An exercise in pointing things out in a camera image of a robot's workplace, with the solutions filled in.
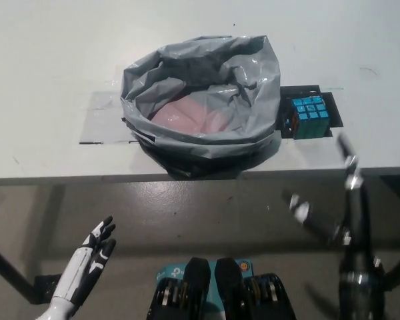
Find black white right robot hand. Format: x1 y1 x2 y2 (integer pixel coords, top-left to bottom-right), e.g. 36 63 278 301
283 132 379 278

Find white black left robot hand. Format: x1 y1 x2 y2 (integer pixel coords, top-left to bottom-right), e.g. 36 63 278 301
51 215 117 306

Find rubik's cube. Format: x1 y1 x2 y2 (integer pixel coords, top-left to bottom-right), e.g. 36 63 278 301
284 95 331 140

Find grey plastic bag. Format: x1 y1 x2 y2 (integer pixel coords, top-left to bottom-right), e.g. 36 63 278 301
121 33 284 181

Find black floor plate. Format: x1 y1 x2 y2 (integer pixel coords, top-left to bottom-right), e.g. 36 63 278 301
35 273 63 296

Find black teal robot body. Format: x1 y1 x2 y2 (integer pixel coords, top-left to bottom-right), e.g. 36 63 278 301
145 256 299 320

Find grey taped patch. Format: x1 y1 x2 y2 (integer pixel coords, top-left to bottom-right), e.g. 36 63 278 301
78 89 144 145

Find black square mat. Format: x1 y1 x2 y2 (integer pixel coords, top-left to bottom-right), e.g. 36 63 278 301
276 85 343 138

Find red pink sheet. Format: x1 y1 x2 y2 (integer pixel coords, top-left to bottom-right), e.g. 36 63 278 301
151 96 234 134

